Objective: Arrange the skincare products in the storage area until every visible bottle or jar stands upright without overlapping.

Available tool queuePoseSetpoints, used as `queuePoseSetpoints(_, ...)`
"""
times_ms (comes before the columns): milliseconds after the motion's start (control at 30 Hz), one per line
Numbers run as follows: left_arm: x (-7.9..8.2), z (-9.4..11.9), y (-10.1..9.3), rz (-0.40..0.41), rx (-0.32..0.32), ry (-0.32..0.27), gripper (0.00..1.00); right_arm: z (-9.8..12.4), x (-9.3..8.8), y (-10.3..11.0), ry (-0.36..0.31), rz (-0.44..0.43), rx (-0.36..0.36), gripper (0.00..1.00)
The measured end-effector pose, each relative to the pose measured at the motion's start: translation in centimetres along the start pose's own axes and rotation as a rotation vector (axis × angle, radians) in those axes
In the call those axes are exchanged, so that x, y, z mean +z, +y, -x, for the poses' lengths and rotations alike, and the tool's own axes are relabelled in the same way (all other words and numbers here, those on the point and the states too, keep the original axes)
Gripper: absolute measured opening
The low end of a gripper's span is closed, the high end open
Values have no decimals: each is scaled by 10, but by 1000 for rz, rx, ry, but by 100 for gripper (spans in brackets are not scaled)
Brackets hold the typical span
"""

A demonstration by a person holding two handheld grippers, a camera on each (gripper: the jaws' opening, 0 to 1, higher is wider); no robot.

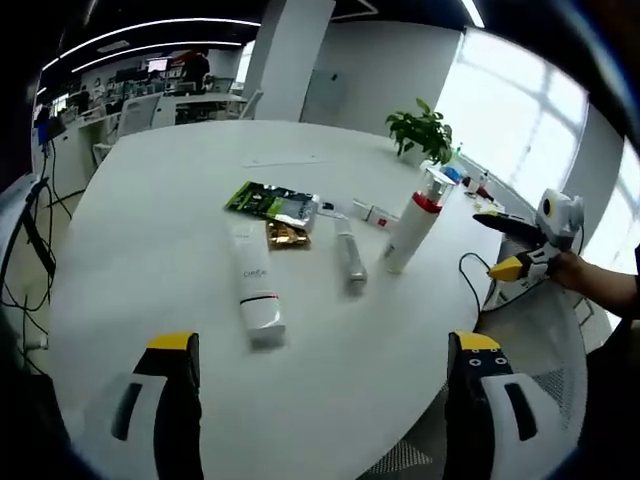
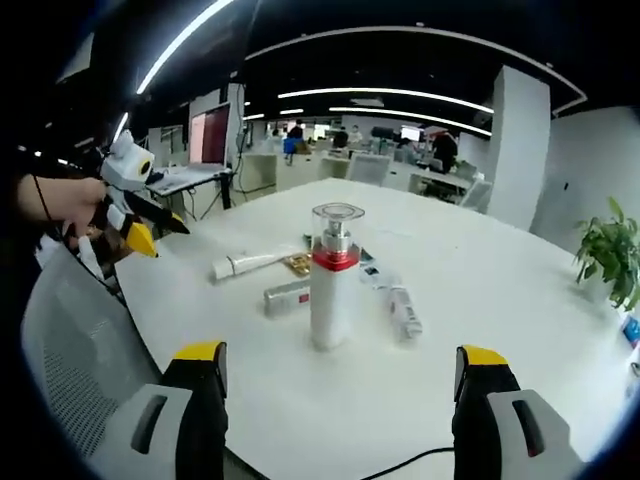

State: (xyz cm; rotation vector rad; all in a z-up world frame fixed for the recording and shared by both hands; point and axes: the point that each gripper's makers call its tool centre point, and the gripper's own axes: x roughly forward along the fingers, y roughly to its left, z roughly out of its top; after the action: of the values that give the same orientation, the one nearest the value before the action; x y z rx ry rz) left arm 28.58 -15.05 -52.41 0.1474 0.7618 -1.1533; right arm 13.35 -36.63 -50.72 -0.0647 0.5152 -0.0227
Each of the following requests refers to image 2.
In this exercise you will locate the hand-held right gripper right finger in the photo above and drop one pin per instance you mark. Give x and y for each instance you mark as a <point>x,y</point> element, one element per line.
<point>505,435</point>

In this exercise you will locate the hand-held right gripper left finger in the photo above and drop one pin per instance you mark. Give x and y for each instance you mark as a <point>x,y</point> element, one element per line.
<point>170,430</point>

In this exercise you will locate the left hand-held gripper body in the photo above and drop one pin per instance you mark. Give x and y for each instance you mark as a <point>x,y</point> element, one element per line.
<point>127,167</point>

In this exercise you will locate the white skincare tube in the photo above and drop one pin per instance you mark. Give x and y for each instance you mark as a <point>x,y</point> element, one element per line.
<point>245,265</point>

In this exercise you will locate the gold foil skincare sachet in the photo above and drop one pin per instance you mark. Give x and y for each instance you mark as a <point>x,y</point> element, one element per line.
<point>297,265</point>

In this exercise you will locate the green skincare sachet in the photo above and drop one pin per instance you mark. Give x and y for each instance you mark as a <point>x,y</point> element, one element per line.
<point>306,241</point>

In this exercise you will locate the small clear-capped skincare bottle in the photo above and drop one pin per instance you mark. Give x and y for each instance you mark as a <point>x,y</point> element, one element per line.
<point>285,300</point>
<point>406,312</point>

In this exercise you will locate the white red-collar skincare pump bottle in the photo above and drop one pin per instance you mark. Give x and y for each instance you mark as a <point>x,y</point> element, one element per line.
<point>330,300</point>

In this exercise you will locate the silver skincare sachet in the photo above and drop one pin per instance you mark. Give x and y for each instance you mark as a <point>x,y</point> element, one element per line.
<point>366,254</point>

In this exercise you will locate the person's left hand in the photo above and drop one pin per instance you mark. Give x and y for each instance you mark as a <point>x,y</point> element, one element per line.
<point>85,200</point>

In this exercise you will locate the black-legged laptop stand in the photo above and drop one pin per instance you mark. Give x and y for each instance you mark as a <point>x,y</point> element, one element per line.
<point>226,195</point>

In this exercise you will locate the silver laptop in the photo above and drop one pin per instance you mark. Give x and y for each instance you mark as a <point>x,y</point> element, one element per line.
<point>215,135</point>

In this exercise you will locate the grey mesh chair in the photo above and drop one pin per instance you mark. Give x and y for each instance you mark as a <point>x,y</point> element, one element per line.
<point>75,350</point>

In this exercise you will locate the linear ceiling light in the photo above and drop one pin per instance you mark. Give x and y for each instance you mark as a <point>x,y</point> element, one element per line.
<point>182,39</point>
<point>385,91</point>

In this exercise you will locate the blue packet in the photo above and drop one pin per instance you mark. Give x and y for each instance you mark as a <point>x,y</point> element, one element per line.
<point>631,330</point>

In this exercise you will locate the potted green plant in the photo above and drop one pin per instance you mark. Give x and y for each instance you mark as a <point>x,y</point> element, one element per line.
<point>610,250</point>

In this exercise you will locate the white office chair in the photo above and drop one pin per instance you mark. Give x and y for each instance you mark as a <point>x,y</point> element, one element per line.
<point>370,170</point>
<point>476,194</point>

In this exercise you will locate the bright desk monitor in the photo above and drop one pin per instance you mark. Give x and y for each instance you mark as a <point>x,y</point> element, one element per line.
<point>410,134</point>

